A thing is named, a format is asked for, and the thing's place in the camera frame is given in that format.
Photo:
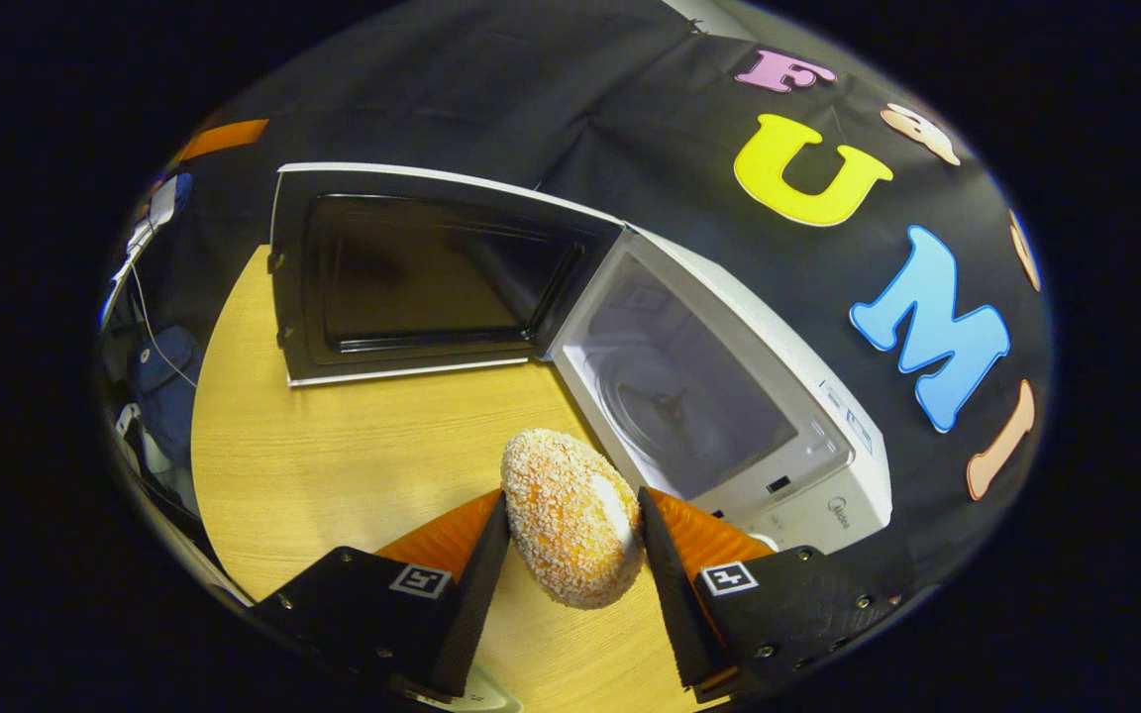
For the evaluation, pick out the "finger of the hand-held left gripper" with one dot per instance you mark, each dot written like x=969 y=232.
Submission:
x=229 y=139

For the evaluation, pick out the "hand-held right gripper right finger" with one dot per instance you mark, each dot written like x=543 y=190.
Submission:
x=674 y=604

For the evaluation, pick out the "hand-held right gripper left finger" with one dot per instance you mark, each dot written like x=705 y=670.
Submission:
x=476 y=604

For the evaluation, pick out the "orange crumbed bread roll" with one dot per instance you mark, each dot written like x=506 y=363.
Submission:
x=570 y=515

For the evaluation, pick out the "white microwave oven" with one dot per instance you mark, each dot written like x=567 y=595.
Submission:
x=412 y=277

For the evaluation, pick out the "white device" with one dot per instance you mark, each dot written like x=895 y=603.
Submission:
x=164 y=203

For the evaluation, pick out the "blue cloth item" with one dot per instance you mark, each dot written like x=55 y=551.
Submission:
x=166 y=396

